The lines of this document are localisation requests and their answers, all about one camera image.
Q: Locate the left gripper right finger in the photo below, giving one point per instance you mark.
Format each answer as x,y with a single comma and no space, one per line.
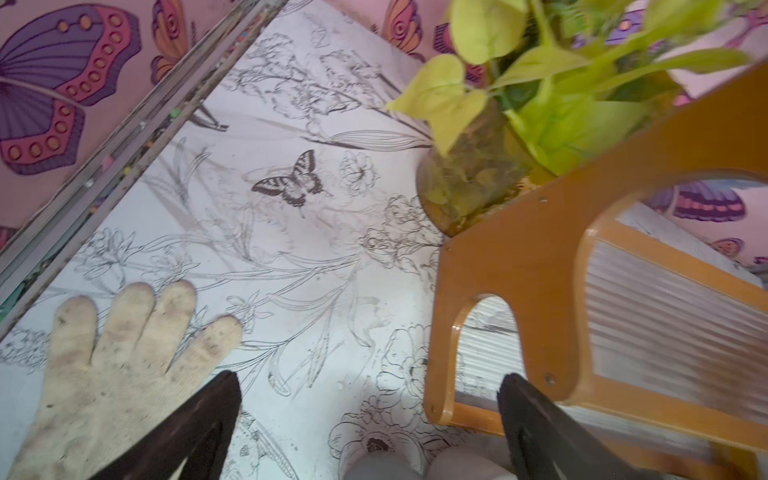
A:
545,443

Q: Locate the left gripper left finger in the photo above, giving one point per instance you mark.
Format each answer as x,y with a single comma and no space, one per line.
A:
191,443

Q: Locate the white tea canister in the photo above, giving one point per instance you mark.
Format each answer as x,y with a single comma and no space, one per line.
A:
460,463

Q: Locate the wooden three-tier shelf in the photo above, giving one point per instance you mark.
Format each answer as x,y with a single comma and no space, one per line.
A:
616,321

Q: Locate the beige work glove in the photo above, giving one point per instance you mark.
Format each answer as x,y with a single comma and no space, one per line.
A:
104,390

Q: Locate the potted green leafy plant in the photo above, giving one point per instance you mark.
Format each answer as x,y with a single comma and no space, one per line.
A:
535,89

